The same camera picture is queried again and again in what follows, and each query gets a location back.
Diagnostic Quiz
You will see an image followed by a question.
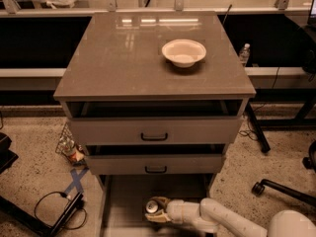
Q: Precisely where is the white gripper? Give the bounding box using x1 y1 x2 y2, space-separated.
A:
145 197 200 224

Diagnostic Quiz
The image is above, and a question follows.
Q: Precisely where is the blue pepsi can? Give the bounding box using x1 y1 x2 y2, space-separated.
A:
145 199 163 215

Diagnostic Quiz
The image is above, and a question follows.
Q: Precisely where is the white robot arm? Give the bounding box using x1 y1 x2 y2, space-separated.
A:
145 197 316 237

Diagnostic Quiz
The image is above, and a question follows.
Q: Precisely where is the open bottom drawer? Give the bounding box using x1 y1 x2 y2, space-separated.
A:
98 174 213 237

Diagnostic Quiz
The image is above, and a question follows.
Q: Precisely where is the grey drawer cabinet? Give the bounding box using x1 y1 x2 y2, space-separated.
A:
54 12 255 236

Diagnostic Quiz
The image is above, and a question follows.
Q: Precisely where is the black table leg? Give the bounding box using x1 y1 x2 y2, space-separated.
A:
245 104 271 153

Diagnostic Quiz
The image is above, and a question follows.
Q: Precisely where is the black office chair base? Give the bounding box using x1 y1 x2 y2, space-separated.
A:
251 140 316 208

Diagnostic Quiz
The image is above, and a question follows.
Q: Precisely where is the white paper bowl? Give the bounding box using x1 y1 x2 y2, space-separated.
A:
162 39 206 68

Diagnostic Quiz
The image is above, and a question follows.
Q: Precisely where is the clear plastic water bottle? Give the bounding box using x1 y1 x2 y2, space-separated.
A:
239 43 250 66

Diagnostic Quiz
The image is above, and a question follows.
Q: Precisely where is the middle drawer with black handle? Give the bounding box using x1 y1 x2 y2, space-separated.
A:
85 154 223 175

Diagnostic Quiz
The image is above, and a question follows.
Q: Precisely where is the drawer with black handle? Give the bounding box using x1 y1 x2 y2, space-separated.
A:
69 118 243 145
85 154 223 175

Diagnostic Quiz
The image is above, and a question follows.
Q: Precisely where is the top drawer with black handle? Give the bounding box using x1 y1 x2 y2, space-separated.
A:
69 118 243 145

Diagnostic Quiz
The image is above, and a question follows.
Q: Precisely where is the wire basket with trash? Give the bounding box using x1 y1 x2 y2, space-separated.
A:
55 123 85 166

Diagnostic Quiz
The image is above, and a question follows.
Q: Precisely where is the black stand with cable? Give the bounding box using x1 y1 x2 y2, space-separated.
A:
0 192 88 237

